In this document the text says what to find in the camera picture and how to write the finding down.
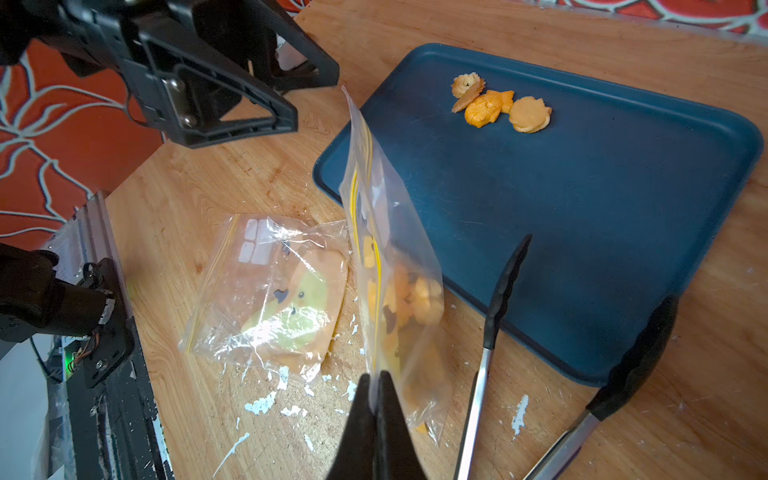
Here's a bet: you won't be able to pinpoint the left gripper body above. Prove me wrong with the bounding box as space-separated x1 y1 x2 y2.
1 1 198 129

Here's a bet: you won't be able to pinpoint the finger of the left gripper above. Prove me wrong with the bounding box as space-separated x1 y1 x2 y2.
120 11 298 148
197 1 340 93

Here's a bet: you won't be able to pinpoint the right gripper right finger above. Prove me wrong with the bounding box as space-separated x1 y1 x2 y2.
376 371 427 480

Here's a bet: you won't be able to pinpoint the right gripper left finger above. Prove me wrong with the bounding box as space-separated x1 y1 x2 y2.
326 373 376 480

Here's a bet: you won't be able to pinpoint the black metal tongs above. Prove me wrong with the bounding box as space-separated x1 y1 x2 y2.
452 233 680 480

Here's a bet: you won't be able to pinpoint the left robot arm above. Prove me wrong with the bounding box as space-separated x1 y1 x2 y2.
1 0 340 386

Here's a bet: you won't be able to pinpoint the clear bag with yellow toys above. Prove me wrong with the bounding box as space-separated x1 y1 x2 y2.
179 214 350 384

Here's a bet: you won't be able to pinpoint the round swirl cookie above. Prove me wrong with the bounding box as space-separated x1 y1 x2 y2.
451 72 485 99

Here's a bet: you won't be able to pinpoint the round tan cookie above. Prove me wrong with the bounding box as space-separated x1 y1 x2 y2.
509 96 552 133

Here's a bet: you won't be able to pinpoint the blue plastic tray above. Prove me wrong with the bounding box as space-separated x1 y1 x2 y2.
311 41 766 388

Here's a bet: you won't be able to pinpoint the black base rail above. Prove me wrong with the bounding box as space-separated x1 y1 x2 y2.
46 193 174 479

